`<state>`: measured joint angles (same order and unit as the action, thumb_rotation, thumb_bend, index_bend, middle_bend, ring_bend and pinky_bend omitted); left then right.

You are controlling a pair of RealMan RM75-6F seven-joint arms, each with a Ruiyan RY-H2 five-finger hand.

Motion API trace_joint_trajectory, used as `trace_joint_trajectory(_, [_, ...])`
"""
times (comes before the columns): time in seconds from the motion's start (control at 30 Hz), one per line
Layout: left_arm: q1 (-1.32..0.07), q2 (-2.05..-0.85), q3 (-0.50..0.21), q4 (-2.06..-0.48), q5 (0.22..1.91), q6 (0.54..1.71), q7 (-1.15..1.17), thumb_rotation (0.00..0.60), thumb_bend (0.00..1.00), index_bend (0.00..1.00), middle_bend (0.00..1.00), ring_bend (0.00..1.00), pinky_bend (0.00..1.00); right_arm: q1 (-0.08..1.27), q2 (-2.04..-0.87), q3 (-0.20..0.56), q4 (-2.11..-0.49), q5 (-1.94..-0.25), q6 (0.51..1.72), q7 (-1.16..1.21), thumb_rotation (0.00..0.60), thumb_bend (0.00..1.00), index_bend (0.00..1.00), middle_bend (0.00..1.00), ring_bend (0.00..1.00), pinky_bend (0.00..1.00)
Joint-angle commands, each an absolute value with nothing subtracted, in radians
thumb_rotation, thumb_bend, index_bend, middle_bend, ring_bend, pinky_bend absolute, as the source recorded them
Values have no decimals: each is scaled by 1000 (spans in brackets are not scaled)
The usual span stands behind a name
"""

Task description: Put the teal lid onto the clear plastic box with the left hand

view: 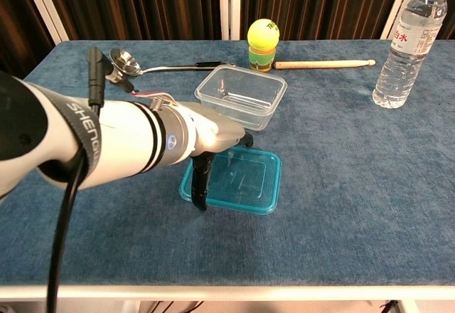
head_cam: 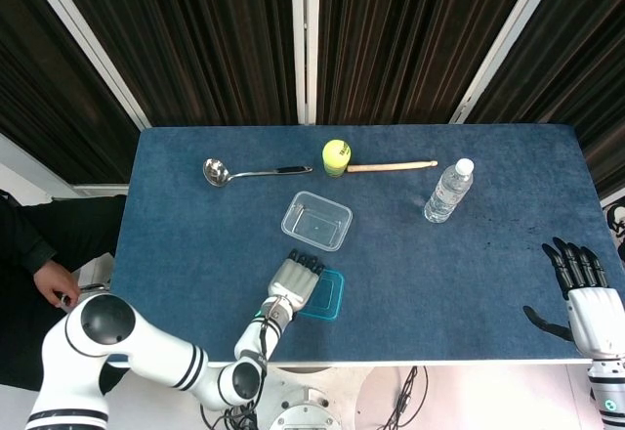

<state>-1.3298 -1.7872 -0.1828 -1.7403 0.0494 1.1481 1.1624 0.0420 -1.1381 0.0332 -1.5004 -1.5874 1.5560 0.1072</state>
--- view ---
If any stainless steel ladle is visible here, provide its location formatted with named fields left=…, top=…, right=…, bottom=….
left=109, top=48, right=237, bottom=78

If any yellow tennis ball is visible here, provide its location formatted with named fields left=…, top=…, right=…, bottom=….
left=247, top=18, right=280, bottom=51

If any clear plastic water bottle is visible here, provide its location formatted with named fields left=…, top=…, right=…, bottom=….
left=372, top=0, right=449, bottom=110

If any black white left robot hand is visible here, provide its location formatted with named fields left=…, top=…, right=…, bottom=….
left=183, top=101, right=255, bottom=213

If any black velcro cable strap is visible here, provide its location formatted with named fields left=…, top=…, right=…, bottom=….
left=58, top=101, right=104, bottom=186

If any white frame post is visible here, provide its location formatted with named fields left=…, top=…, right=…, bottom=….
left=380, top=0, right=427, bottom=40
left=219, top=0, right=242, bottom=41
left=19, top=0, right=70, bottom=43

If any blue translucent plastic lid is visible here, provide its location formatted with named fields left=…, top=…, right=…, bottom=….
left=178, top=146, right=283, bottom=216

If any wooden drumstick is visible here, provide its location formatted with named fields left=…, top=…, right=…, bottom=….
left=274, top=59, right=377, bottom=70

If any dark brown pleated curtain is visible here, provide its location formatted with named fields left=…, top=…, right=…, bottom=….
left=0, top=0, right=455, bottom=79

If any blue velvet table cloth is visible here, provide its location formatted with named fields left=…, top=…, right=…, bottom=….
left=0, top=39, right=455, bottom=287

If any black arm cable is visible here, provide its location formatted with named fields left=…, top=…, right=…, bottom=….
left=45, top=46, right=108, bottom=313

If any clear plastic food container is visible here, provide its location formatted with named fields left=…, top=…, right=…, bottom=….
left=193, top=65, right=288, bottom=132

